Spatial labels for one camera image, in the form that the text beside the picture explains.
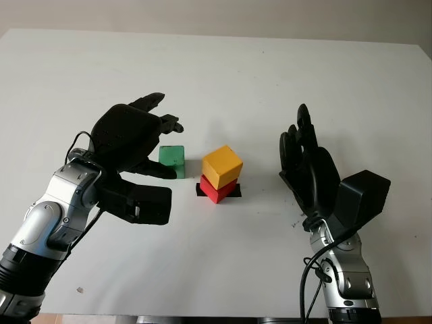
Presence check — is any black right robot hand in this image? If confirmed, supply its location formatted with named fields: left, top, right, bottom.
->
left=278, top=103, right=342, bottom=231

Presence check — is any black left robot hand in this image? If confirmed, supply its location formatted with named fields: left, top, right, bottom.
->
left=90, top=92, right=185, bottom=180

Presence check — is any green wooden cube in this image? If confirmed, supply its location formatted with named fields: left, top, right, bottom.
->
left=158, top=144, right=186, bottom=180

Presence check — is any yellow wooden cube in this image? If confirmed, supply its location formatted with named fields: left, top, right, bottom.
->
left=201, top=144, right=244, bottom=190

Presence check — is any red wooden cube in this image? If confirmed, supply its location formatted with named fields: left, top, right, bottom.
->
left=198, top=174, right=239, bottom=205

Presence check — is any black tape strip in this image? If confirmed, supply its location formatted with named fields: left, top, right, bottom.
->
left=194, top=183, right=242, bottom=199

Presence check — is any dark grey robot torso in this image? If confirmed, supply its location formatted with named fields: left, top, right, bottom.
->
left=134, top=315, right=331, bottom=324

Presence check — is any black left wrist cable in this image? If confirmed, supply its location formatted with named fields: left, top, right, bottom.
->
left=65, top=130, right=104, bottom=261

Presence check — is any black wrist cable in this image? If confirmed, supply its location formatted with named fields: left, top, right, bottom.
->
left=299, top=228, right=359, bottom=323
left=65, top=130, right=104, bottom=261

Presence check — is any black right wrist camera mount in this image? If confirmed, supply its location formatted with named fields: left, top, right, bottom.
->
left=329, top=170, right=392, bottom=234

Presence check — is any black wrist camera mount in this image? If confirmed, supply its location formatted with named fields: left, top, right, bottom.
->
left=97, top=174, right=173, bottom=226
left=329, top=170, right=392, bottom=234

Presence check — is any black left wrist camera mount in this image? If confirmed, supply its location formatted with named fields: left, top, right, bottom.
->
left=97, top=174, right=173, bottom=226

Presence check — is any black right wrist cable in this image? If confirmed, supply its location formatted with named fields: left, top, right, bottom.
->
left=299, top=228, right=359, bottom=323

